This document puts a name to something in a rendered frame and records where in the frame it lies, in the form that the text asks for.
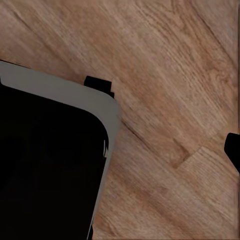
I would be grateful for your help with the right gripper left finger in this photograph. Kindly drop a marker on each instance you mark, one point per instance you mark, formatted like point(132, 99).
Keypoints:
point(12, 149)

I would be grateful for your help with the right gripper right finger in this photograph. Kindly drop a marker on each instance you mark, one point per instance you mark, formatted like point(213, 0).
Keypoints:
point(232, 149)

